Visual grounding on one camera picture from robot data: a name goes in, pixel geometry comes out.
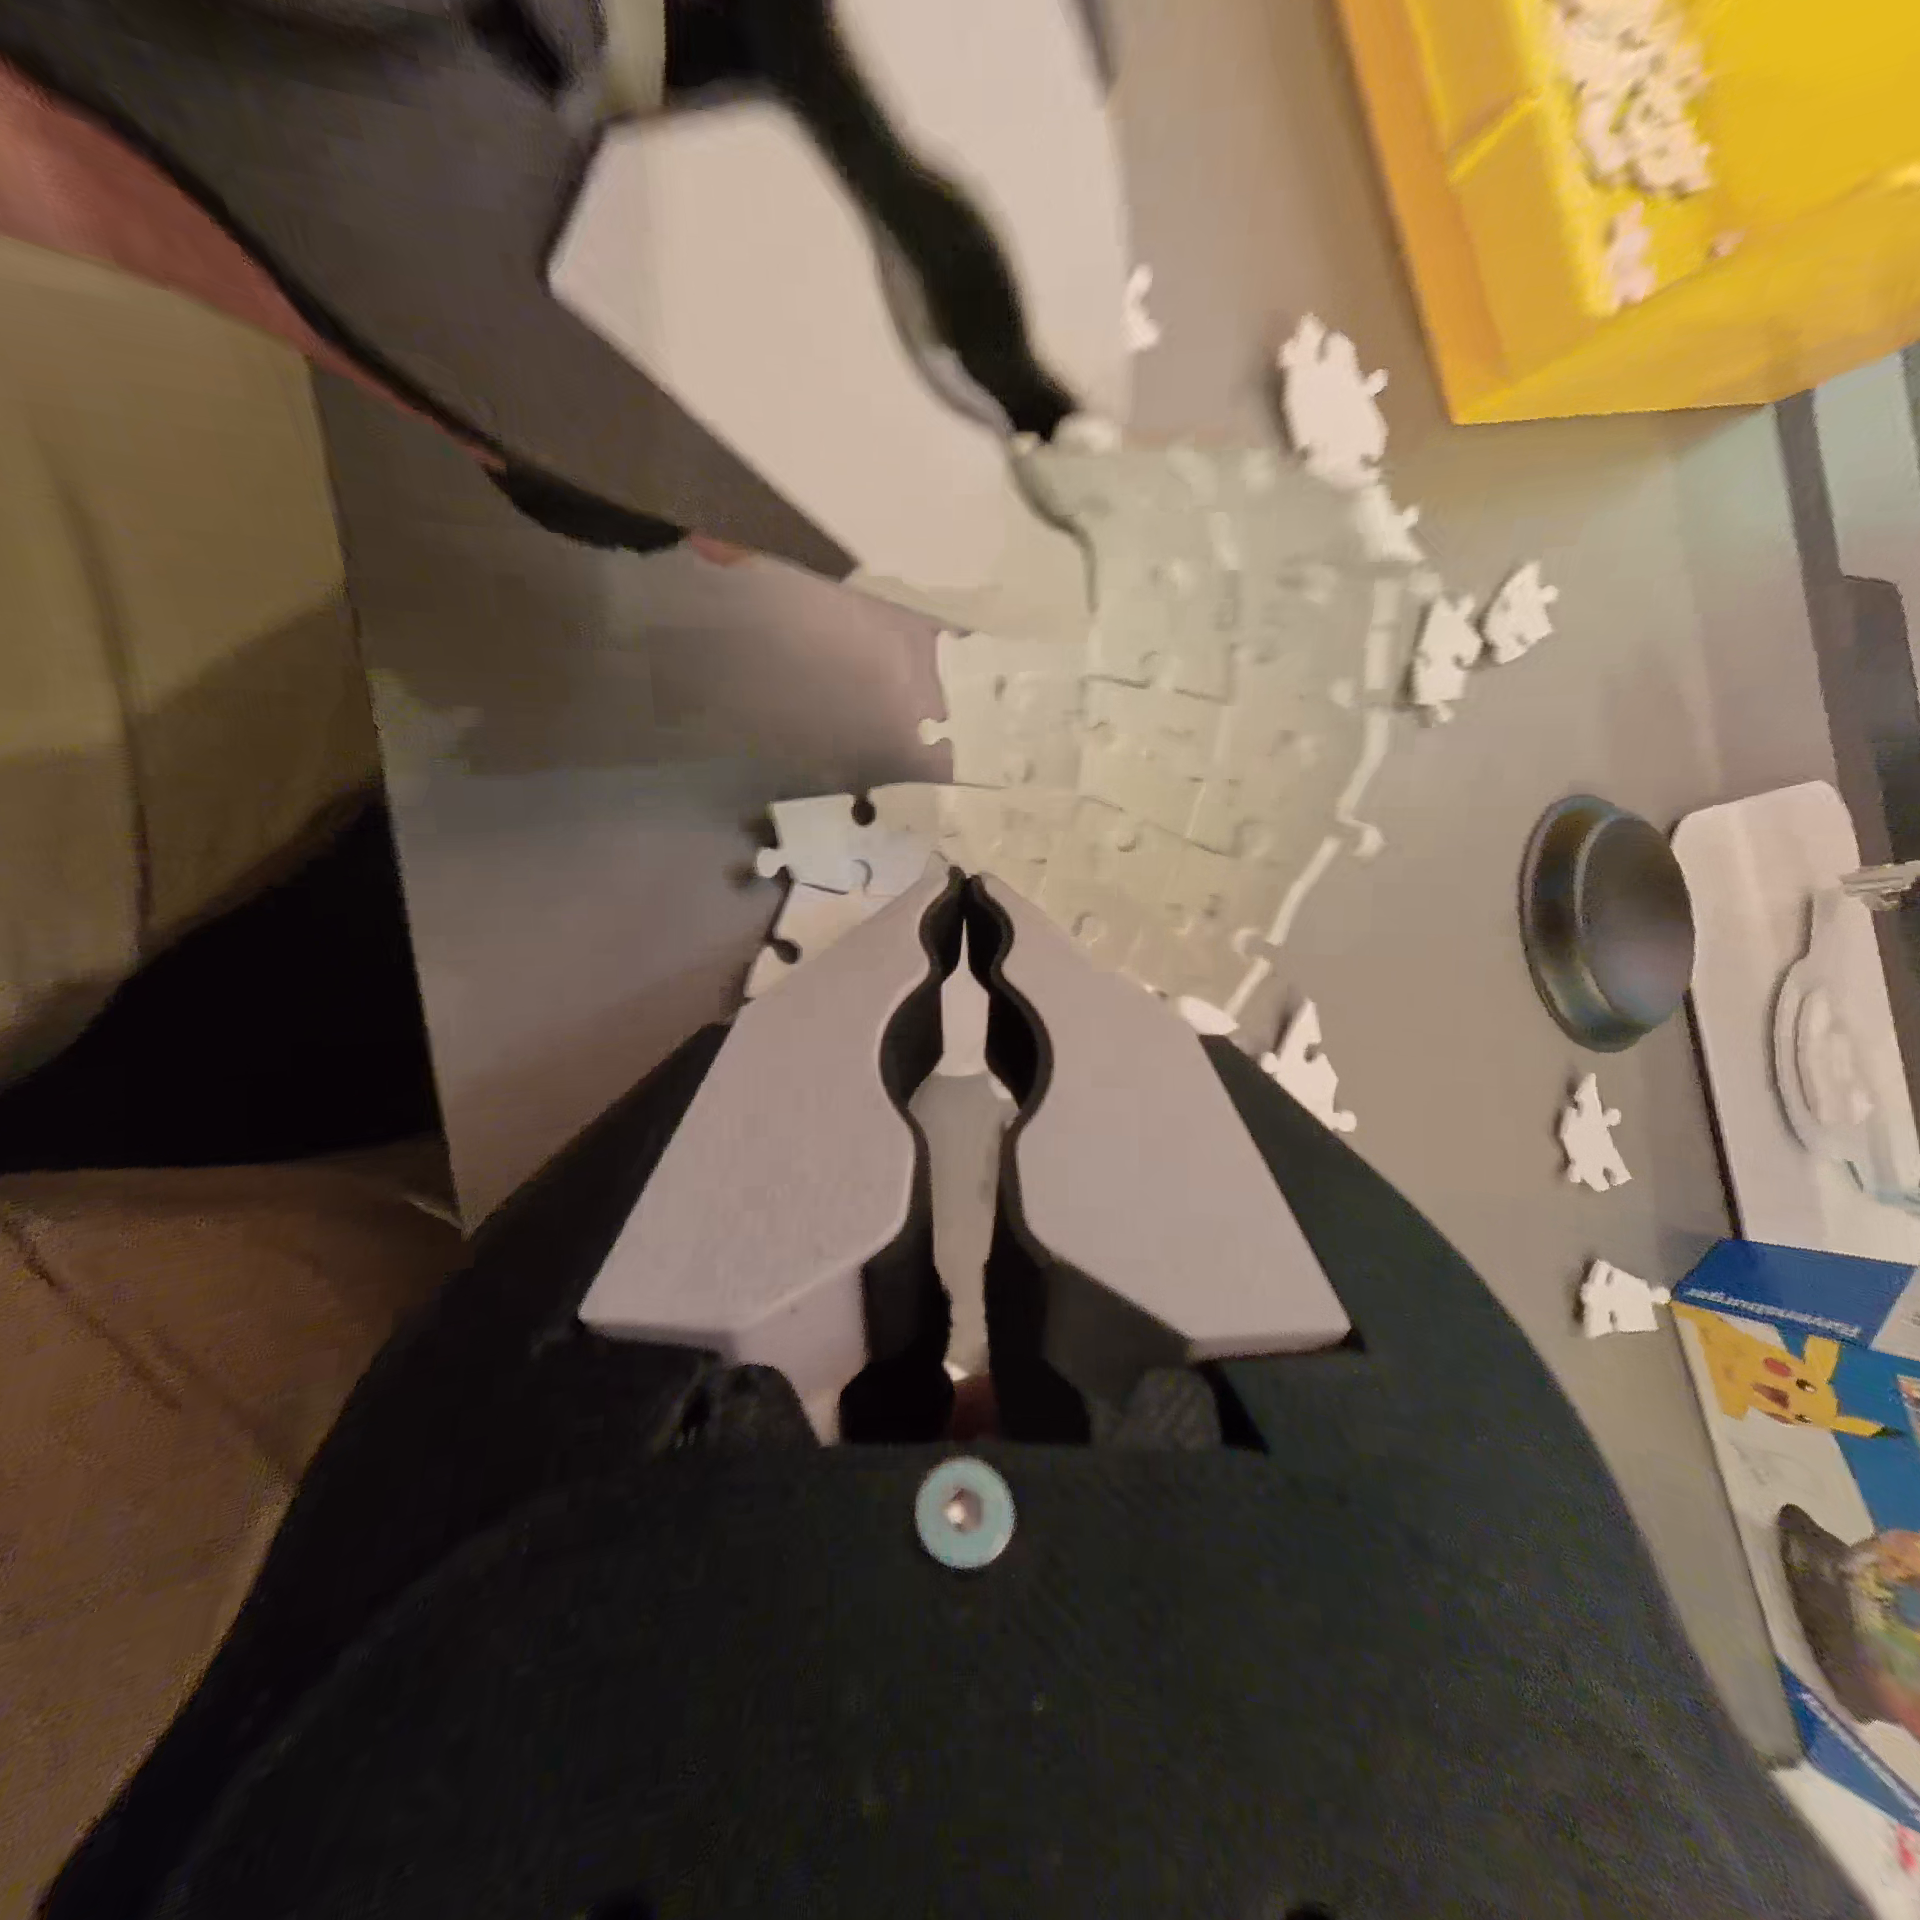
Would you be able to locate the yellow plastic bin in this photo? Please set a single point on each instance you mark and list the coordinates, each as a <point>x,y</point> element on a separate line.
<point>1503,221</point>

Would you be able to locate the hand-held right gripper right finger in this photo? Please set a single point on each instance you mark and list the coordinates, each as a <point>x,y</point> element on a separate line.
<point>1164,1200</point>

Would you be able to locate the assembled white puzzle section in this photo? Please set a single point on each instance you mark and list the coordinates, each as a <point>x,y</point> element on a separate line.
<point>1164,717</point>

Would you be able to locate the pile of puzzle pieces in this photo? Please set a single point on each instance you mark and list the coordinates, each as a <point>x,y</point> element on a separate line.
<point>1631,88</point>

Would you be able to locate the white puzzle pieces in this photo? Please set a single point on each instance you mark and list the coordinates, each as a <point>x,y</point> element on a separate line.
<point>1328,395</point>

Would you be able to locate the printed puzzle box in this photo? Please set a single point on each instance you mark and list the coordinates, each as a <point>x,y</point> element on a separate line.
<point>1803,1382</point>

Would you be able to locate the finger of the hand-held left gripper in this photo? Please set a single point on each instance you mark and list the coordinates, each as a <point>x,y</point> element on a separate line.
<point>1021,153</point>
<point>755,330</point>

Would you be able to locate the single white puzzle piece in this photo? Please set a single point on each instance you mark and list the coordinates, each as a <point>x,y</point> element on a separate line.
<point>818,929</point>

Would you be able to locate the person's left hand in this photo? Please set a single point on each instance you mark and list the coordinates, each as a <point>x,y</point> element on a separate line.
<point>88,182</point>

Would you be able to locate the black round stand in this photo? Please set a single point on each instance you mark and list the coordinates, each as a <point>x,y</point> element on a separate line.
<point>1621,931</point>

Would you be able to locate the white lamp base plate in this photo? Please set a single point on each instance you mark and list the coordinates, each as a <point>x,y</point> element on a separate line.
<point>1743,931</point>

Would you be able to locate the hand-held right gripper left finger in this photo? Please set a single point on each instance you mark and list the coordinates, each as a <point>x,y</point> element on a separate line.
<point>755,1200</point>

